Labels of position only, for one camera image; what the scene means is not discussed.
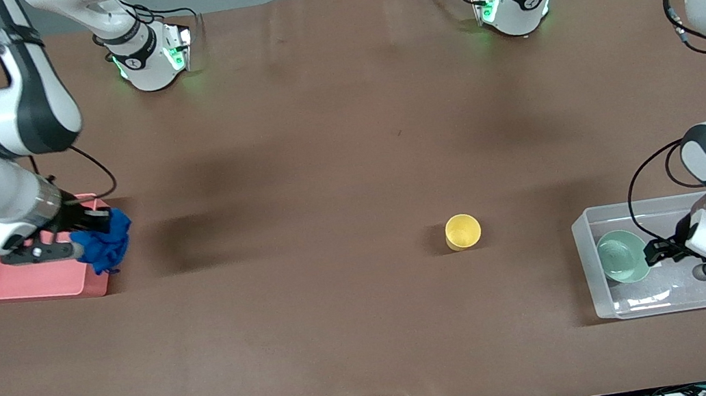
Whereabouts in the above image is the right base metal connector plate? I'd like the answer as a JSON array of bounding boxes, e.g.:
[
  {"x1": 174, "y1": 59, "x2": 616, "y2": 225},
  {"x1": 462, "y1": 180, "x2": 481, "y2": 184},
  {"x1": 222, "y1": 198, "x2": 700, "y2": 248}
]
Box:
[{"x1": 163, "y1": 22, "x2": 196, "y2": 74}]

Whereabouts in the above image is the brown table cover sheet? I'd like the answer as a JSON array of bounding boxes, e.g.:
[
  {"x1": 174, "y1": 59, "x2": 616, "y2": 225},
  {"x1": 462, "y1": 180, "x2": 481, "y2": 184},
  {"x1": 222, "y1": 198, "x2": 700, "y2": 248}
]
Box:
[{"x1": 0, "y1": 0, "x2": 706, "y2": 396}]

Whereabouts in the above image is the clear plastic storage box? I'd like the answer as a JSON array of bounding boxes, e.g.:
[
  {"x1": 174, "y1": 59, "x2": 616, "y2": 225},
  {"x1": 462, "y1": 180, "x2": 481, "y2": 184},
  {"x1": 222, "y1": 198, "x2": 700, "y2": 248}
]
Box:
[{"x1": 568, "y1": 191, "x2": 706, "y2": 326}]

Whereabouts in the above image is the yellow plastic cup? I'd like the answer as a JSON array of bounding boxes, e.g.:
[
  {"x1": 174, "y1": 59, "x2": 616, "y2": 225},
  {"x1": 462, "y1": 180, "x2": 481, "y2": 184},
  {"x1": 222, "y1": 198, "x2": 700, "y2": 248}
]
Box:
[{"x1": 443, "y1": 211, "x2": 484, "y2": 253}]

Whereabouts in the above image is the blue cloth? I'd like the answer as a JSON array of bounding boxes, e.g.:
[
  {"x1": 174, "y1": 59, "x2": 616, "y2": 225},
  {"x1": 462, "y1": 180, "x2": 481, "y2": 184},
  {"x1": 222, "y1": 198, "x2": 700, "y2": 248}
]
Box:
[{"x1": 69, "y1": 206, "x2": 139, "y2": 279}]

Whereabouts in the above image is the pale green bowl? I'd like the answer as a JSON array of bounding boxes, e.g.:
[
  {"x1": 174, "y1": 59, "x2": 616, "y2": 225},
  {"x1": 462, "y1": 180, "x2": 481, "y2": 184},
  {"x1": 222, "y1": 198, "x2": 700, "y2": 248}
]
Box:
[{"x1": 594, "y1": 225, "x2": 654, "y2": 288}]

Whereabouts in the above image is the left base metal connector plate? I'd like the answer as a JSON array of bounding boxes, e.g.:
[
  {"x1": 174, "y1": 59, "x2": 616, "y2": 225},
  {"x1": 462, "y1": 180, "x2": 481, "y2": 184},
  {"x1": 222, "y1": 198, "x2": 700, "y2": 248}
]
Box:
[{"x1": 470, "y1": 0, "x2": 503, "y2": 27}]

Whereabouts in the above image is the base metal connector plate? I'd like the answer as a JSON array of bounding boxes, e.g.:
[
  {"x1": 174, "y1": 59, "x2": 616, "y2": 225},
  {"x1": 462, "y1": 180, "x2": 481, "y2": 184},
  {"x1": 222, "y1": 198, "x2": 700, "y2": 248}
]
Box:
[
  {"x1": 163, "y1": 22, "x2": 196, "y2": 74},
  {"x1": 470, "y1": 0, "x2": 503, "y2": 27}
]

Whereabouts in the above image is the black right base cable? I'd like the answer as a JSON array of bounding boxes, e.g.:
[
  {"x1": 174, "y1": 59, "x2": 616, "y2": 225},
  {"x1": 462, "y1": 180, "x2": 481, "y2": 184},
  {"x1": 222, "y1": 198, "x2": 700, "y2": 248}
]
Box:
[{"x1": 104, "y1": 0, "x2": 202, "y2": 53}]

